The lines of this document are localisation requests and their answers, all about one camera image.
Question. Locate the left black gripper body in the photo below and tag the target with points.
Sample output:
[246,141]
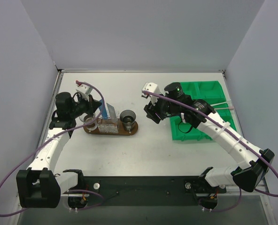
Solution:
[90,104]

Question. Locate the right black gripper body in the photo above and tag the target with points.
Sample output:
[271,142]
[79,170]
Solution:
[154,112]

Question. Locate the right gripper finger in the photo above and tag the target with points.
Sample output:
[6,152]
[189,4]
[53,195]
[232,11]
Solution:
[149,111]
[158,118]

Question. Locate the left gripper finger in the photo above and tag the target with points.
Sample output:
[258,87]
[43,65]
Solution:
[95,104]
[91,111]

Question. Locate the clear plastic cup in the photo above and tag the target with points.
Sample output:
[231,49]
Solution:
[90,122]

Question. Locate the blue white toothpaste tube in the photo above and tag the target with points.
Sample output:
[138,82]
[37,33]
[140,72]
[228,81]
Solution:
[103,110]

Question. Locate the clear acrylic organizer box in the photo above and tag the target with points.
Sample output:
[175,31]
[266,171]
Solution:
[108,125]

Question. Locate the black cylindrical cup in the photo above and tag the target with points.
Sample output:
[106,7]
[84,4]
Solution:
[127,117]

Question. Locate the pink toothbrush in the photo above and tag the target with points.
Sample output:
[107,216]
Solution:
[225,108]

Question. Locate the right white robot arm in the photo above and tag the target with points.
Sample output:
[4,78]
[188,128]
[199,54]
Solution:
[251,161]

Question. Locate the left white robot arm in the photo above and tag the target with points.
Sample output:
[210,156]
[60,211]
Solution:
[38,186]

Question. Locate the brown oval wooden tray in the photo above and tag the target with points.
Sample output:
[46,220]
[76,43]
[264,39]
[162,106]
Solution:
[121,131]

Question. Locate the green plastic divided bin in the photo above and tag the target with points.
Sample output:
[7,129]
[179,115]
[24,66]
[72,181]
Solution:
[210,91]

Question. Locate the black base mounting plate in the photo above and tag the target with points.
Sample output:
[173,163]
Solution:
[144,191]

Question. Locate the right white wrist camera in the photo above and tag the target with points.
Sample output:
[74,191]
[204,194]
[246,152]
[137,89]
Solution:
[152,88]

